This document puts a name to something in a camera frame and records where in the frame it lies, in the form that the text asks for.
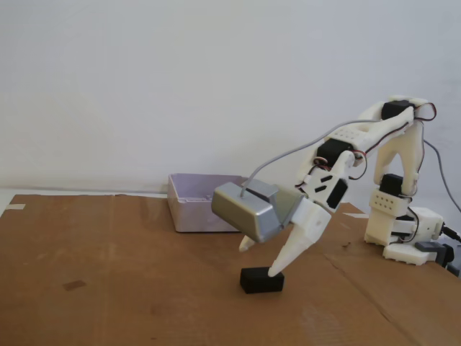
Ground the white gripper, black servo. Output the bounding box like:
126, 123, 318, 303
238, 178, 349, 278

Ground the black rectangular block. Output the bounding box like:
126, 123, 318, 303
239, 266, 286, 296

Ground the grey plastic box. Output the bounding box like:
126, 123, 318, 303
167, 173, 253, 234

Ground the brown cardboard sheet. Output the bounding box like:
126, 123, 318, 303
0, 193, 461, 346

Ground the grey and black table clamp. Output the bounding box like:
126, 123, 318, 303
415, 241, 457, 270

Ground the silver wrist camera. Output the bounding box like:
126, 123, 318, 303
210, 182, 285, 244

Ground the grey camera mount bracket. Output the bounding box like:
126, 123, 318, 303
246, 179, 307, 231

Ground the grey camera cable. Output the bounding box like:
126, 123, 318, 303
240, 120, 461, 213

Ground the black power cable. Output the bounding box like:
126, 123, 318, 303
442, 225, 461, 243

